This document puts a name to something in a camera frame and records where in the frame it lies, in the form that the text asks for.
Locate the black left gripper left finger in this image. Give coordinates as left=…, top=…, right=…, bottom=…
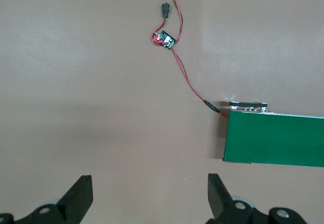
left=0, top=175, right=94, bottom=224

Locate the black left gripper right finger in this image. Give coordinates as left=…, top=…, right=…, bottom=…
left=206, top=173, right=307, bottom=224

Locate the red black power cable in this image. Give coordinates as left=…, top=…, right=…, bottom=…
left=151, top=0, right=230, bottom=119

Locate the small green circuit board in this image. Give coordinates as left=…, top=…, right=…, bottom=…
left=153, top=30, right=177, bottom=51

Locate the green conveyor belt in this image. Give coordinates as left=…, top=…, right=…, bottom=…
left=222, top=100, right=324, bottom=168

